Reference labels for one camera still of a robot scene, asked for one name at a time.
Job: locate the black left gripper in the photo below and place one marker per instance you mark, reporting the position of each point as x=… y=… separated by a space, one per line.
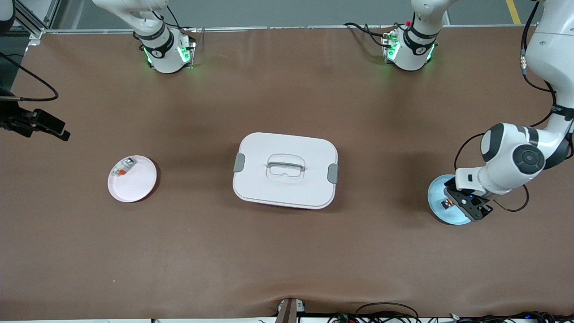
x=450 y=182

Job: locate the white circuit breaker orange lever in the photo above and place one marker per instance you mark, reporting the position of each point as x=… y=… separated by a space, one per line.
x=123 y=167

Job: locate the black and orange switch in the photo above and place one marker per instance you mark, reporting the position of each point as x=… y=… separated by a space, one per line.
x=447 y=204

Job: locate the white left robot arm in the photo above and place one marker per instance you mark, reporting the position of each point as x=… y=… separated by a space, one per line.
x=515 y=157

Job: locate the yellow floor tape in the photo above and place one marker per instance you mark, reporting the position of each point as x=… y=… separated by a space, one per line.
x=514 y=12

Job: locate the pink round plate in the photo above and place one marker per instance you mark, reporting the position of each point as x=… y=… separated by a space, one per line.
x=132 y=190

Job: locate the brown post with white connector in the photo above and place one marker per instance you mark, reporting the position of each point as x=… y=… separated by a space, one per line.
x=287 y=312

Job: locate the light blue round plate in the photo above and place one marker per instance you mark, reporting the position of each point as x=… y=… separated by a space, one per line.
x=437 y=211

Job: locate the silver table edge strip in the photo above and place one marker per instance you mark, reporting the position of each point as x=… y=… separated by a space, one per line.
x=291 y=28

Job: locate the white lidded box grey latches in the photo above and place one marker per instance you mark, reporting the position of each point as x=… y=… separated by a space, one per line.
x=287 y=188

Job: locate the aluminium frame profile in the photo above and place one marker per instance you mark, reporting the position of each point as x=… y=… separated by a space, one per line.
x=36 y=33

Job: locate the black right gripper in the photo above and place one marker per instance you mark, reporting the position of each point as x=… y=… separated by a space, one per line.
x=10 y=120

